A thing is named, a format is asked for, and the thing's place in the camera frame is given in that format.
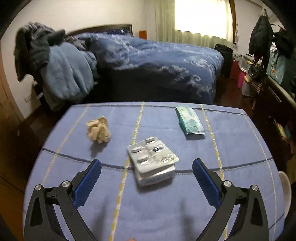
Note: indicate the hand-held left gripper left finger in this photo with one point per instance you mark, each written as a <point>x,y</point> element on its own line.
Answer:
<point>87,185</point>

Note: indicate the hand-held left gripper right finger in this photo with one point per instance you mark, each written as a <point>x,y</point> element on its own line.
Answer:
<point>205,183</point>

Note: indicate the white medicine box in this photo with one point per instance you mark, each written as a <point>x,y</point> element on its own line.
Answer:
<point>155,179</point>

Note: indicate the silver blister pack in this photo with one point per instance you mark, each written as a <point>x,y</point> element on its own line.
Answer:
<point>151,151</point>

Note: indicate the blue striped tablecloth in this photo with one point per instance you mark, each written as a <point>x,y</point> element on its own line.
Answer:
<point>185,150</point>

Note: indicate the crumpled beige paper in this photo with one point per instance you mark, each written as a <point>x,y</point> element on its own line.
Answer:
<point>98,131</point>

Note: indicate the green tissue packet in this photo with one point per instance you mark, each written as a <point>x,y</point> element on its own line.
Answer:
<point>189,120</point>

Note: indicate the white rounded object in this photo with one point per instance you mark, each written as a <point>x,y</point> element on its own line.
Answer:
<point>285,187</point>

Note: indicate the pink box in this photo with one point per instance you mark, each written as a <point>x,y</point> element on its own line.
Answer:
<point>241,80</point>

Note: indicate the striped bag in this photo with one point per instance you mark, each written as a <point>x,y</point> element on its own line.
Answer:
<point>256,84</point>

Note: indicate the dark wooden dresser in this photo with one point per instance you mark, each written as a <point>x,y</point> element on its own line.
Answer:
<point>277,97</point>

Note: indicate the wooden wardrobe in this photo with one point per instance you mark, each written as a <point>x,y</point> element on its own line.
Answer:
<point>7,104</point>

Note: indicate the blue fleece robe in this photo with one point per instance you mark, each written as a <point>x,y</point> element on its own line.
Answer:
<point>67,71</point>

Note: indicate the red box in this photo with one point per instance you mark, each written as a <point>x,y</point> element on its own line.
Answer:
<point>234,69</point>

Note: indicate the white fan heater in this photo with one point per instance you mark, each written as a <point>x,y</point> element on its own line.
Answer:
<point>244,62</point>

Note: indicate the black suitcase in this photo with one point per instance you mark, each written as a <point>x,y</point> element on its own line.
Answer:
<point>224,58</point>

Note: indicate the blue patterned duvet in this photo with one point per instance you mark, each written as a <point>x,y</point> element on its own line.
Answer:
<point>150,60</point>

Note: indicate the teal printed bag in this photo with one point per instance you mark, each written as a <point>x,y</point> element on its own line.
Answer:
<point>277,67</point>

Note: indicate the dark puffer jacket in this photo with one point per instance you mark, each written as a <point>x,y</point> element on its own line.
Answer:
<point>41,51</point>

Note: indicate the dark wooden bed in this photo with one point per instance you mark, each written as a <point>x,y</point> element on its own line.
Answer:
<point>104,29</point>

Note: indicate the black coat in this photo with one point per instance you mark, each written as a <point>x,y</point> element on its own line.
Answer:
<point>260,34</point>

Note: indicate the orange box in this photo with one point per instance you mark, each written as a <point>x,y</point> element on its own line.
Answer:
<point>143,34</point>

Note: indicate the black hanging garment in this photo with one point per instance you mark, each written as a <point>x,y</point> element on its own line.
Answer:
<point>283,41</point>

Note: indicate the pale green curtain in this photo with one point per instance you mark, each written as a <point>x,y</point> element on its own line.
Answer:
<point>196,20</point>

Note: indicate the wall socket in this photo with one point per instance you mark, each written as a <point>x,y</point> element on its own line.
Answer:
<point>27,99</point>

